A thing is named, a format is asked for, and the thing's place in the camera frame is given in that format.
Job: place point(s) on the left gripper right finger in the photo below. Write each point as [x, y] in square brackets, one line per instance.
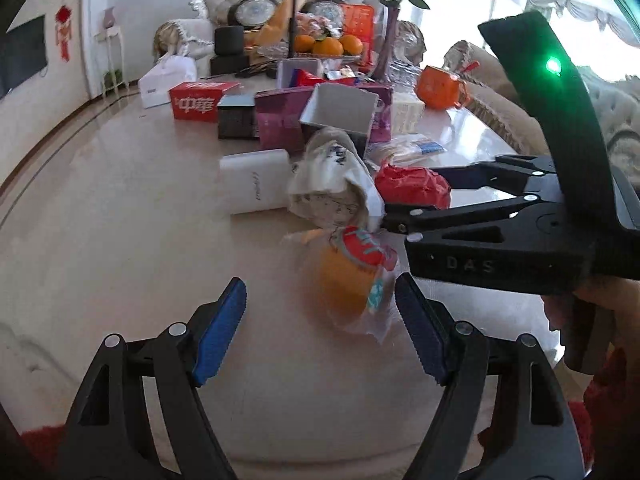
[531, 435]

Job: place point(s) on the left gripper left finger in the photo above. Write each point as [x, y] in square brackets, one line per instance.
[108, 433]

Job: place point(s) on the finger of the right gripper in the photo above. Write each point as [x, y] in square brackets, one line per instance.
[405, 219]
[517, 175]

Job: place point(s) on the red wrapper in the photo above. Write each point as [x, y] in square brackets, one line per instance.
[412, 186]

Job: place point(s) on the orange snack wrapper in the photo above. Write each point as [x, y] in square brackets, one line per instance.
[352, 274]

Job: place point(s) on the grey cardboard box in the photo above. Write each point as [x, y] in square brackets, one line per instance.
[342, 107]

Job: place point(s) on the red fuzzy sleeve left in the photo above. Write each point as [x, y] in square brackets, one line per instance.
[43, 443]

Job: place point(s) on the red fuzzy sleeve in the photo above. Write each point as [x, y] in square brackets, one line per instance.
[43, 443]
[607, 420]

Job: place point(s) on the clear plastic packet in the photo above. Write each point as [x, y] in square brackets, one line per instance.
[403, 150]

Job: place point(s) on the red fuzzy sleeve right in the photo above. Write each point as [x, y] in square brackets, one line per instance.
[607, 420]

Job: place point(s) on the beige couch right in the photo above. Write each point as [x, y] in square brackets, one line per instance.
[495, 102]

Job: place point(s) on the orange mug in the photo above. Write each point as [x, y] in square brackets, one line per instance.
[439, 89]

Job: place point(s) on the purple glass vase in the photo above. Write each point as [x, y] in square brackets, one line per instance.
[386, 53]

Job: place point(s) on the white rectangular box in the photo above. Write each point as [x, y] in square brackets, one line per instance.
[256, 181]

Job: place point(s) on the purple box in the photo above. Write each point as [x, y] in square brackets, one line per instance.
[277, 115]

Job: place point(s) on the orange fruit right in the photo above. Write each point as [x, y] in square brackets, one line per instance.
[352, 45]

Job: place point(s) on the orange fruit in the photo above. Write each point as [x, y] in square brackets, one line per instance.
[352, 45]
[328, 46]
[303, 43]

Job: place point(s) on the orange fruit middle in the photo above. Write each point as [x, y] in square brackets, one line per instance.
[328, 46]

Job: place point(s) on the dark small box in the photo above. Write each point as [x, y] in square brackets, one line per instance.
[236, 117]

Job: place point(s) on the orange fruit left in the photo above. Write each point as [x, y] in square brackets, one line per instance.
[303, 43]

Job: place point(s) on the red snack bag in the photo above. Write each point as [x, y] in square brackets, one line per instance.
[358, 20]

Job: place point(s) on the red cigarette carton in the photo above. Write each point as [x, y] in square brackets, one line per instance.
[196, 101]

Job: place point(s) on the ornate white sofa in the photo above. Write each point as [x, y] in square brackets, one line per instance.
[194, 37]

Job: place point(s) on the black speaker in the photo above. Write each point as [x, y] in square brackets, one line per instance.
[229, 40]

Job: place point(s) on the round sofa cushion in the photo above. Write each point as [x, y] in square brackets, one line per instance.
[252, 14]

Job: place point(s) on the black phone stand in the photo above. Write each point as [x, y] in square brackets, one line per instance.
[253, 70]

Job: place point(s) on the white tissue pack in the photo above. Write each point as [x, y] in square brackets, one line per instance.
[168, 72]

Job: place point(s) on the white side stand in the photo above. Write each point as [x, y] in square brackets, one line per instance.
[111, 59]

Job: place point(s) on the red chinese knot decoration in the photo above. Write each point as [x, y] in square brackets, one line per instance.
[63, 31]

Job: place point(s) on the wall television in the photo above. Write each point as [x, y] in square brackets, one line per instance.
[23, 53]

